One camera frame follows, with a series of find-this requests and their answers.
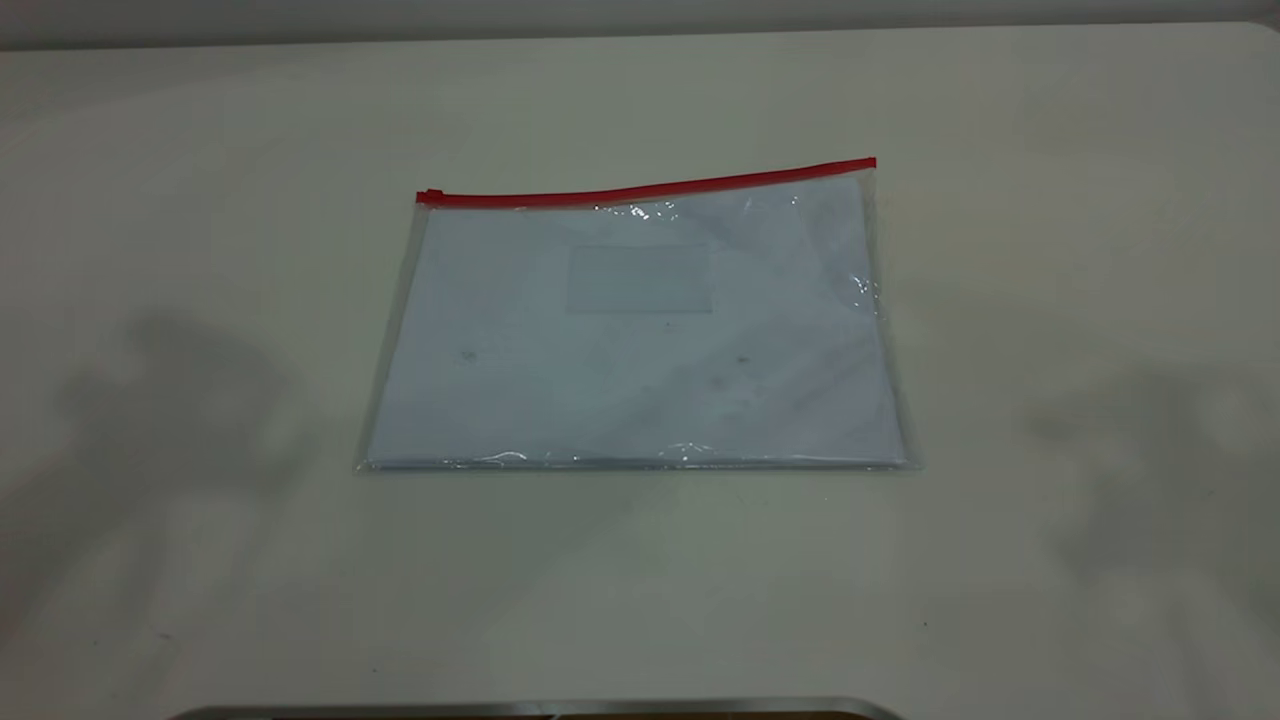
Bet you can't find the clear zip bag red zipper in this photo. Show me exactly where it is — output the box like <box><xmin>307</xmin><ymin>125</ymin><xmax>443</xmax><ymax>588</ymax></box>
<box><xmin>355</xmin><ymin>156</ymin><xmax>921</xmax><ymax>474</ymax></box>

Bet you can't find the silver metal edge strip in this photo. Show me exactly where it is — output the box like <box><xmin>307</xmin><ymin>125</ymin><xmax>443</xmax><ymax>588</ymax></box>
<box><xmin>170</xmin><ymin>696</ymin><xmax>906</xmax><ymax>720</ymax></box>

